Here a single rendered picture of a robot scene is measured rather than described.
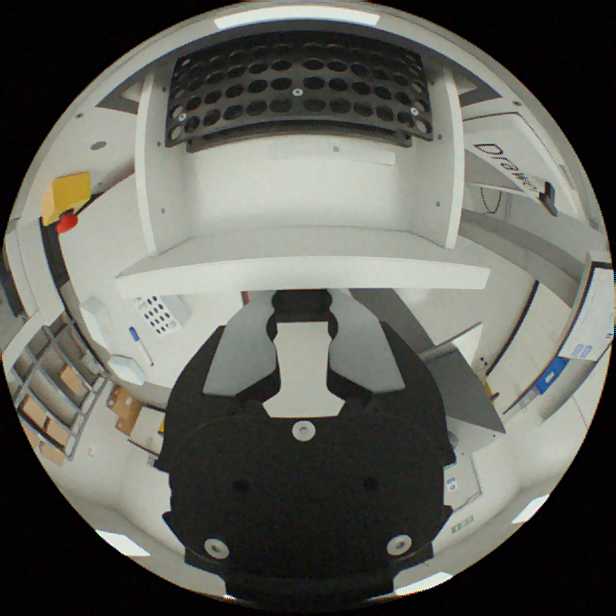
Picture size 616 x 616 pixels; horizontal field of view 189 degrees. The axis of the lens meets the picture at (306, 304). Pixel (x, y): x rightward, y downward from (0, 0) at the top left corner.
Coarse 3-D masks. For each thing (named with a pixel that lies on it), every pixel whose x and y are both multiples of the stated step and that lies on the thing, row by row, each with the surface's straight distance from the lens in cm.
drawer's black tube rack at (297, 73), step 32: (288, 32) 18; (320, 32) 18; (192, 64) 18; (224, 64) 16; (256, 64) 16; (288, 64) 16; (320, 64) 16; (352, 64) 16; (384, 64) 17; (416, 64) 19; (192, 96) 16; (224, 96) 14; (384, 96) 19; (416, 96) 16; (192, 128) 18; (256, 128) 16; (288, 128) 15; (320, 128) 15; (352, 128) 16; (384, 128) 17
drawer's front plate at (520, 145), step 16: (464, 128) 26; (480, 128) 24; (496, 128) 23; (512, 128) 22; (528, 128) 24; (464, 144) 29; (496, 144) 26; (512, 144) 25; (528, 144) 24; (496, 160) 32; (512, 160) 30; (528, 160) 28; (544, 160) 27; (512, 176) 38; (528, 176) 35; (544, 176) 32; (560, 176) 33; (528, 192) 45; (560, 192) 36; (560, 208) 46; (576, 208) 46
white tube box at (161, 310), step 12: (132, 300) 40; (144, 300) 37; (156, 300) 35; (168, 300) 35; (144, 312) 39; (156, 312) 37; (168, 312) 35; (180, 312) 36; (156, 324) 39; (168, 324) 38; (180, 324) 35
